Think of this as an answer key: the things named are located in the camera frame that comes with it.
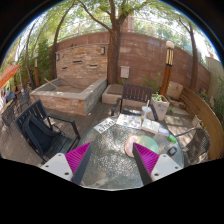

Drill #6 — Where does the white printed sign card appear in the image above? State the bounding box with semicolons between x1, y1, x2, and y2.
94;118;115;134

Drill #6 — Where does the curved wooden bench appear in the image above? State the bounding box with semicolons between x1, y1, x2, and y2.
180;86;224;160

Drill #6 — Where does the small black device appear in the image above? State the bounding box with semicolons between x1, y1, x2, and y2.
168;147;177;156

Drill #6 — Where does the dark chair far left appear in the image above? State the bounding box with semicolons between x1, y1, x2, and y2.
1;100;15;134

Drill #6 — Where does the colourful printed sheet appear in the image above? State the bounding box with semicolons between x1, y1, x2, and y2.
117;114;142;129

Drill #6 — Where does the grey wall utility box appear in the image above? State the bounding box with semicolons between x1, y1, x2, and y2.
121;66;130;78

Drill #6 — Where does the wicker metal chair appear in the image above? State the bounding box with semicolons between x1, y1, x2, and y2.
176;127;210;167

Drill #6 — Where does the dark wooden slatted chair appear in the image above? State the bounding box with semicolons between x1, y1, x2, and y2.
111;83;158;120

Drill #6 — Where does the round green mouse pad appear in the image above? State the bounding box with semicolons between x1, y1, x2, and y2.
136;135;159;153

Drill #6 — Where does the green marker pen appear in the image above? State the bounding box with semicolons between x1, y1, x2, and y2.
168;135;177;143

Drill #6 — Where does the stone raised fountain basin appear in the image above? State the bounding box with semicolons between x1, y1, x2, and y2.
30;78;107;116

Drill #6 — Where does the orange patio umbrella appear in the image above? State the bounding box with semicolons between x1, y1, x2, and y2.
0;65;20;88

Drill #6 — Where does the white square planter pot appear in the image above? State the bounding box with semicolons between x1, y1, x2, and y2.
150;94;170;121

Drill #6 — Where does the clear plastic drink cup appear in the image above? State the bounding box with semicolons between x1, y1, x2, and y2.
141;101;151;120

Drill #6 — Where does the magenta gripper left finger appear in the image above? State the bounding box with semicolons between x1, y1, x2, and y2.
42;143;91;185

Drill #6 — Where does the large central tree trunk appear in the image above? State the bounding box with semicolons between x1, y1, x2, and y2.
107;0;120;84

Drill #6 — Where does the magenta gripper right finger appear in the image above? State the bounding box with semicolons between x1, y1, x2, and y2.
133;143;181;185

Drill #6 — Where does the black backpack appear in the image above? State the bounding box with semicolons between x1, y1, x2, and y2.
22;114;60;156

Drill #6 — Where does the black slatted patio chair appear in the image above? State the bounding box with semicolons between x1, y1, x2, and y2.
15;100;81;162

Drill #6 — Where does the wooden lamp post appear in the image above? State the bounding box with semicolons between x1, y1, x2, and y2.
160;41;174;96

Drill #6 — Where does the round glass patio table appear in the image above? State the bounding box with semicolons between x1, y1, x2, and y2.
79;116;184;190

